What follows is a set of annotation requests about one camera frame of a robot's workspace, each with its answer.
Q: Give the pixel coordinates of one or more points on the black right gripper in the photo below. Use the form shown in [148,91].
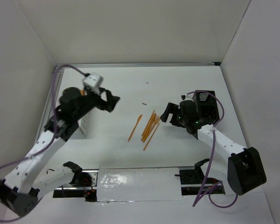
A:
[172,108]

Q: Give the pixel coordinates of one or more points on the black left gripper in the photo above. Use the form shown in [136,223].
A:
[108,105]

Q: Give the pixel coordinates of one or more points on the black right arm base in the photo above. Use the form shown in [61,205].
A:
[191,180]

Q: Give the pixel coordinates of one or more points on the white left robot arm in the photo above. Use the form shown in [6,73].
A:
[22,189]

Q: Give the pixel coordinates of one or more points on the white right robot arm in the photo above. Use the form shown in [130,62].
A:
[245,170]

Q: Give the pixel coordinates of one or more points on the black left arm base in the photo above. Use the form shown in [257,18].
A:
[83,184]

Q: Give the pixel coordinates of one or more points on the orange plastic fork right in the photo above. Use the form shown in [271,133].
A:
[154,123]

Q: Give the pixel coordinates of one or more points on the orange plastic fork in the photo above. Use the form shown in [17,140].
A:
[154,123]
[148,126]

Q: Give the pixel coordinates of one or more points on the orange plastic fork left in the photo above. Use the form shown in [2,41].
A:
[148,126]

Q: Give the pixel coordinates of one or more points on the white utensil caddy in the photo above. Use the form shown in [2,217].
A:
[83,125]

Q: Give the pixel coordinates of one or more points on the black utensil caddy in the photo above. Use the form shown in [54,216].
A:
[206,106]

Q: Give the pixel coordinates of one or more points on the white tape sheet front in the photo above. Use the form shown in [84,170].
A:
[138,185]

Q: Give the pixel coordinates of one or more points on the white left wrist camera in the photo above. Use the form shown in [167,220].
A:
[92,80]

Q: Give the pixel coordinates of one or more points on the aluminium rail back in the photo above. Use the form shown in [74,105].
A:
[109,65]

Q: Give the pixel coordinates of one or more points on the aluminium rail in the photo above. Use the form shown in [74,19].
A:
[46,114]
[109,65]

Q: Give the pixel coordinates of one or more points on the aluminium rail left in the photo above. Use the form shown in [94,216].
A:
[46,114]

